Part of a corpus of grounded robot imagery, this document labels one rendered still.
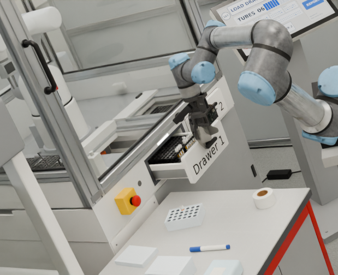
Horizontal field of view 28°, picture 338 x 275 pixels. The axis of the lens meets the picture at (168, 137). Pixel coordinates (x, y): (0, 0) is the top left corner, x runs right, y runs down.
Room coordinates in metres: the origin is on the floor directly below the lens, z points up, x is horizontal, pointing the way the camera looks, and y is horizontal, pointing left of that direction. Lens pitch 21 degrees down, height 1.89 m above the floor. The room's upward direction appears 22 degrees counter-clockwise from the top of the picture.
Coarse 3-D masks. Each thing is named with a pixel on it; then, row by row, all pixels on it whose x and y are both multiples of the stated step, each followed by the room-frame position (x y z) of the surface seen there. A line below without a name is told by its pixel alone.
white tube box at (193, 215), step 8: (176, 208) 2.15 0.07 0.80; (192, 208) 2.11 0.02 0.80; (200, 208) 2.08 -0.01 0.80; (168, 216) 2.12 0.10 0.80; (176, 216) 2.10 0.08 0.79; (184, 216) 2.08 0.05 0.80; (192, 216) 2.05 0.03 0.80; (200, 216) 2.06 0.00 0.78; (168, 224) 2.08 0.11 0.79; (176, 224) 2.07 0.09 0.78; (184, 224) 2.06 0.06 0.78; (192, 224) 2.05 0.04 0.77; (200, 224) 2.04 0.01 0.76
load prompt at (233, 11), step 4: (244, 0) 3.10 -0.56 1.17; (248, 0) 3.09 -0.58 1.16; (252, 0) 3.09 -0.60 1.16; (256, 0) 3.09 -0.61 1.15; (260, 0) 3.09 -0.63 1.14; (264, 0) 3.09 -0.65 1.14; (232, 4) 3.09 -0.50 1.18; (236, 4) 3.09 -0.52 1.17; (240, 4) 3.08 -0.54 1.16; (244, 4) 3.08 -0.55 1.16; (248, 4) 3.08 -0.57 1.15; (252, 4) 3.08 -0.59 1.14; (256, 4) 3.08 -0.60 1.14; (228, 8) 3.08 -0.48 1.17; (232, 8) 3.07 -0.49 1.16; (236, 8) 3.07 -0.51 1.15; (240, 8) 3.07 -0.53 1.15; (244, 8) 3.07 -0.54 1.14; (232, 12) 3.06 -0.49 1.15; (236, 12) 3.06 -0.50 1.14
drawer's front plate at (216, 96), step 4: (216, 88) 2.80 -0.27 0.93; (212, 92) 2.77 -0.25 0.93; (216, 92) 2.77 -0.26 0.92; (220, 92) 2.79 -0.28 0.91; (208, 96) 2.75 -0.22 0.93; (212, 96) 2.74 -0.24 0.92; (216, 96) 2.76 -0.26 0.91; (220, 96) 2.78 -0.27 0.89; (208, 100) 2.71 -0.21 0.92; (212, 100) 2.73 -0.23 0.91; (216, 100) 2.75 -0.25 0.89; (220, 100) 2.77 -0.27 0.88; (220, 104) 2.77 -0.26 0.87; (224, 104) 2.79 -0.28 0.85; (220, 108) 2.76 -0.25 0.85; (224, 108) 2.78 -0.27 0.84; (220, 112) 2.75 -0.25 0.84; (224, 112) 2.77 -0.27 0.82; (220, 116) 2.74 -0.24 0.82; (188, 120) 2.58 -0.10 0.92; (188, 124) 2.58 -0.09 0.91; (188, 128) 2.59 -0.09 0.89
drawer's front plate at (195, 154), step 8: (216, 120) 2.45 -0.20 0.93; (216, 136) 2.40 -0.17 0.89; (224, 136) 2.44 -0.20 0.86; (216, 144) 2.39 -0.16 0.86; (224, 144) 2.43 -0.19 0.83; (192, 152) 2.27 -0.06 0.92; (200, 152) 2.31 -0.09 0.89; (208, 152) 2.34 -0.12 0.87; (216, 152) 2.38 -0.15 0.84; (184, 160) 2.23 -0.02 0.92; (192, 160) 2.26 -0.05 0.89; (200, 160) 2.29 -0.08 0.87; (208, 160) 2.33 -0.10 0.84; (184, 168) 2.24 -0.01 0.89; (192, 168) 2.25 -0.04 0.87; (200, 168) 2.28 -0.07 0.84; (192, 176) 2.23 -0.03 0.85; (200, 176) 2.27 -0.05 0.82
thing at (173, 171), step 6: (156, 168) 2.35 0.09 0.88; (162, 168) 2.33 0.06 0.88; (168, 168) 2.31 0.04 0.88; (174, 168) 2.29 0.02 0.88; (180, 168) 2.28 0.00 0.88; (156, 174) 2.35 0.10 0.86; (162, 174) 2.33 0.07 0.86; (168, 174) 2.31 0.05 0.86; (174, 174) 2.30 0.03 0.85; (180, 174) 2.28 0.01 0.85; (186, 174) 2.26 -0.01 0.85
